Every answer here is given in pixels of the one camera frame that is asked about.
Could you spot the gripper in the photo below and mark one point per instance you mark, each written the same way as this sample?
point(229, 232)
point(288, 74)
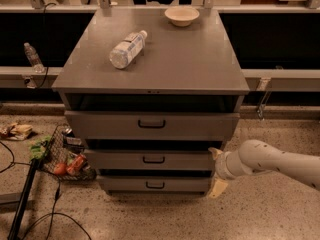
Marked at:
point(222, 167)

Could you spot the grey drawer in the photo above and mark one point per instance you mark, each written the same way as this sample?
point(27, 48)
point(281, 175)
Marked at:
point(152, 126)
point(151, 160)
point(154, 184)

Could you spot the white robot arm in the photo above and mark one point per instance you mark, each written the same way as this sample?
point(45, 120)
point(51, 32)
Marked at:
point(255, 157)

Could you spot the grey drawer cabinet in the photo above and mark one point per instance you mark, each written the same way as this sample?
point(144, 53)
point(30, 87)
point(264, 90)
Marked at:
point(180, 70)

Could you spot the grey bottom drawer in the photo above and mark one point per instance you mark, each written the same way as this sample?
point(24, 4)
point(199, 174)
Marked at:
point(154, 184)

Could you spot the grey top drawer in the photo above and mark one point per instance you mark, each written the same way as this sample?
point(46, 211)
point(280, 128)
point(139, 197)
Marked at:
point(152, 126)

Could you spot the orange snack packet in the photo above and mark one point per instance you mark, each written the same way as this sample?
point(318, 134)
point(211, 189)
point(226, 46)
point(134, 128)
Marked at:
point(75, 166)

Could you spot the clear plastic water bottle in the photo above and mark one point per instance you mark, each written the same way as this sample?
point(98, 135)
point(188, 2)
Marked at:
point(128, 49)

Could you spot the red tomato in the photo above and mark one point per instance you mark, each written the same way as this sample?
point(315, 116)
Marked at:
point(60, 169)

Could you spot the black pole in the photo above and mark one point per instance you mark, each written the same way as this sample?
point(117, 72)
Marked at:
point(15, 227)

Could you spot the small standing water bottle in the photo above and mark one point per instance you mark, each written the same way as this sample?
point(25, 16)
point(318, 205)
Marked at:
point(33, 58)

